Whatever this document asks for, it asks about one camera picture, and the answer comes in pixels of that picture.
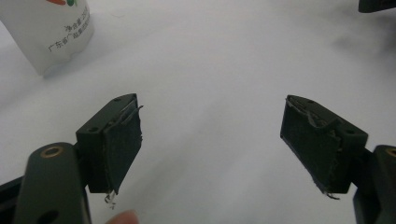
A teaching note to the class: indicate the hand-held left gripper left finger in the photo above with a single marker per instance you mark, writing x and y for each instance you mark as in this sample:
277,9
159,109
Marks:
106,146

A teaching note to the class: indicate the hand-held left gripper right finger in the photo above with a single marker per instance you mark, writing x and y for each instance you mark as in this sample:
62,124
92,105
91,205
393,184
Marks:
317,146

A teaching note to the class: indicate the white bag with blue top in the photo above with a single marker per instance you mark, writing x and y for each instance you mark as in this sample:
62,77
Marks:
40,34

